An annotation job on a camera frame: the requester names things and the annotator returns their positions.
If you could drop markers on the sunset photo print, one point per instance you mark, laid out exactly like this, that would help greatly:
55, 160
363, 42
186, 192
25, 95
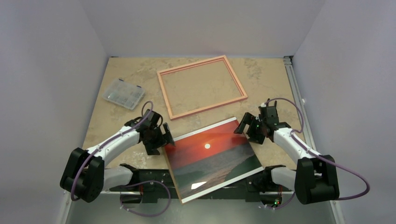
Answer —
210, 154

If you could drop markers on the pink wooden picture frame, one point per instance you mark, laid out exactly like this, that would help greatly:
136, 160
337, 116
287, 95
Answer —
200, 86

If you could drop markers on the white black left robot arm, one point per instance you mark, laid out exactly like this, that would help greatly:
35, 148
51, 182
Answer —
86, 174

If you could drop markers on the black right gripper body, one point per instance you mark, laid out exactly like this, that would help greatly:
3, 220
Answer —
248, 127

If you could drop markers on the clear plastic organizer box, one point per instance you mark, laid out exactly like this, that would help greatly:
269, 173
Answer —
123, 94

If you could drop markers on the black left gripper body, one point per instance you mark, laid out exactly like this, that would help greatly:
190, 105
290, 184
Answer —
156, 136

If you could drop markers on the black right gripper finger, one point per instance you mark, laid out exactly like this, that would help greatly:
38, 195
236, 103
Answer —
246, 120
257, 138

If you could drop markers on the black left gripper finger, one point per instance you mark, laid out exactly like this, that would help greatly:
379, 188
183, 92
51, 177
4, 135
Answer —
151, 150
167, 135

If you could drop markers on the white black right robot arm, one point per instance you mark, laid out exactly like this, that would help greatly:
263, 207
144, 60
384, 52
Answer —
315, 177

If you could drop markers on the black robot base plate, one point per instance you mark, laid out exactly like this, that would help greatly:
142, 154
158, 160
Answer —
149, 185

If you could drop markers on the aluminium rail frame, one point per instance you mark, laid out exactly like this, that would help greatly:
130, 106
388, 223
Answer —
261, 78

